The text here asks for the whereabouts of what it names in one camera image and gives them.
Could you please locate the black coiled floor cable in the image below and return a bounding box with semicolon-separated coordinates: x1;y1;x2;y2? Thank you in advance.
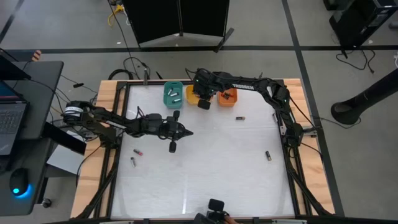
108;57;150;82

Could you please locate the black folding screen panel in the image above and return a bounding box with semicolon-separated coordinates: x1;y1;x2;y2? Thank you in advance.
122;0;182;45
178;0;235;53

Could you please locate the orange plastic bin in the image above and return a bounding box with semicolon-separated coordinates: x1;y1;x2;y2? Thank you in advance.
216;88;239;108

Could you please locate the grey box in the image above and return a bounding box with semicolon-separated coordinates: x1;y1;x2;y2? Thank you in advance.
46;144;87;175

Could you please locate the black camera device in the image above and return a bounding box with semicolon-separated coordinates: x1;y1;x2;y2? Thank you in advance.
193;198;231;224

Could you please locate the dark laptop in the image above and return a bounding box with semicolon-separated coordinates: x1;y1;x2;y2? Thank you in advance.
0;80;29;156

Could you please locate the black mouse with blue light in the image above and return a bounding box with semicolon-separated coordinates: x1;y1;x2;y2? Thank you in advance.
9;167;31;197

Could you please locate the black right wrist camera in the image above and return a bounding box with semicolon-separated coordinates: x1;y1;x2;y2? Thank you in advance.
197;98;212;111

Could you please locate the black equipment case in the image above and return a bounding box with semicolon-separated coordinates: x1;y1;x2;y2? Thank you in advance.
328;0;398;50

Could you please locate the yellow floor cable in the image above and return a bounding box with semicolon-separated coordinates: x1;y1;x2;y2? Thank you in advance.
107;3;126;27

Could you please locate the thin black floor cable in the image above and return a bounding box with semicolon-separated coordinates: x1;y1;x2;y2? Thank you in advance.
335;49;376;75

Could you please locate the black aluminium table frame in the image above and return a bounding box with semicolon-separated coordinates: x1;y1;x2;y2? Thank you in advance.
70;78;336;224

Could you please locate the teal plastic bin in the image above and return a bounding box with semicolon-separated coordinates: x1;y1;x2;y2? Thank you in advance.
163;80;185;110

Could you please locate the black desk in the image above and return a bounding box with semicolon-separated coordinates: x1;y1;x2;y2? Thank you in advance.
0;60;65;216

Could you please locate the black flat panel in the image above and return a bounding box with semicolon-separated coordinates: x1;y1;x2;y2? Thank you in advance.
41;121;88;156

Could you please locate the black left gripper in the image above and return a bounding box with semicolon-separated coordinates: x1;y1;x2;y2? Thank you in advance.
157;118;194;142

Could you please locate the black angled monitor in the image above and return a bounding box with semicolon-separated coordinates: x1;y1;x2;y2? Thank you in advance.
0;48;32;81

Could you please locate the yellow plastic bin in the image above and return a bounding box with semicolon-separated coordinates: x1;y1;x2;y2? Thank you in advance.
185;85;201;106

